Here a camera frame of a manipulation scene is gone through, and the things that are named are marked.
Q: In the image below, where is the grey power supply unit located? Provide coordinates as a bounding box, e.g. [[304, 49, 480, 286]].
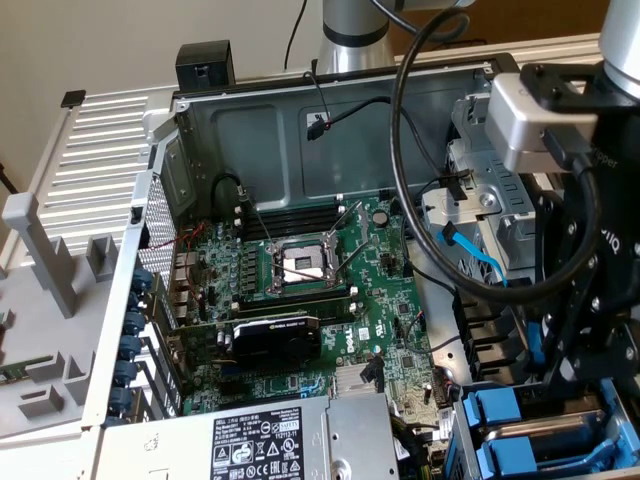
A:
[[97, 392, 401, 480]]

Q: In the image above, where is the hard disk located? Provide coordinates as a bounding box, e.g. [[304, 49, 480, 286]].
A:
[[462, 373, 632, 474]]

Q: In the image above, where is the silver heatsink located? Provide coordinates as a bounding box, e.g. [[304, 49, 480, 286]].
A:
[[332, 364, 387, 399]]

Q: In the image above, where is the grey parts rack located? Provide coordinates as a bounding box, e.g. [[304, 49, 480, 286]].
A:
[[0, 192, 126, 444]]

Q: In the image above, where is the brown cardboard box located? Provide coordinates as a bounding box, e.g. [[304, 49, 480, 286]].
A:
[[392, 0, 606, 51]]

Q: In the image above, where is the green motherboard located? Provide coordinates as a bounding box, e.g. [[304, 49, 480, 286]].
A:
[[169, 193, 454, 436]]

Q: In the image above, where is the CPU socket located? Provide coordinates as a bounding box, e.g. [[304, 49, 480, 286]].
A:
[[264, 237, 351, 297]]

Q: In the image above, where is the metal socket cover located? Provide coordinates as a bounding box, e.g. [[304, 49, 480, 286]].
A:
[[325, 199, 372, 246]]

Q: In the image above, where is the green RAM stick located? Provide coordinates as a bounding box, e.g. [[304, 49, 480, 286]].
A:
[[0, 353, 55, 385]]

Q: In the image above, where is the open grey PC case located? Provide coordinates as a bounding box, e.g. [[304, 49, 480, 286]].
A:
[[79, 52, 640, 480]]

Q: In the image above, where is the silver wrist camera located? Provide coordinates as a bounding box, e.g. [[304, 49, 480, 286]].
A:
[[483, 73, 601, 174]]

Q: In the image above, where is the black plastic finned shroud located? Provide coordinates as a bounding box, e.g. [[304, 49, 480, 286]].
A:
[[451, 289, 532, 387]]

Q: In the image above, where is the black box device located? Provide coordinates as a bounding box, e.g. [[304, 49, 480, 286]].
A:
[[175, 40, 236, 92]]

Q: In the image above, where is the lower blue drive caddy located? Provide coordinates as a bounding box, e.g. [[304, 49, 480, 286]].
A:
[[442, 364, 636, 480]]

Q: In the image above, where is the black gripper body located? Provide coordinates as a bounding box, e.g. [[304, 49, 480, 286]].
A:
[[592, 102, 640, 314]]

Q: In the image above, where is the blue data wire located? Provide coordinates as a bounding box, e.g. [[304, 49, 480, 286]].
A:
[[436, 221, 547, 369]]

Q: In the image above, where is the metal locking lever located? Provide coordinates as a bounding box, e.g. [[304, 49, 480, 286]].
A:
[[277, 262, 331, 282], [238, 185, 275, 250]]

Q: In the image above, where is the thin red black wire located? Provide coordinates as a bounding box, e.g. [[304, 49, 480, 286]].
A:
[[303, 71, 335, 132]]

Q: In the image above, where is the black graphics card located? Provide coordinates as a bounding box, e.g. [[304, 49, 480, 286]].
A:
[[167, 312, 325, 372]]

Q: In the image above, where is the black camera bracket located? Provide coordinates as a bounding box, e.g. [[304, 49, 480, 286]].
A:
[[519, 62, 640, 109]]

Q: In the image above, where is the grey metal drive cage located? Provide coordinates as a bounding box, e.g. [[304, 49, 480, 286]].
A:
[[418, 92, 539, 274]]

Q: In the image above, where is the black RAM slot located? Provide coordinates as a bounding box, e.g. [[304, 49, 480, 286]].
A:
[[233, 194, 347, 224], [233, 207, 347, 239], [299, 299, 359, 325], [230, 285, 359, 314]]

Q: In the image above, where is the thick black camera cable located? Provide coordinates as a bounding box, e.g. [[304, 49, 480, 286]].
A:
[[389, 7, 604, 305]]

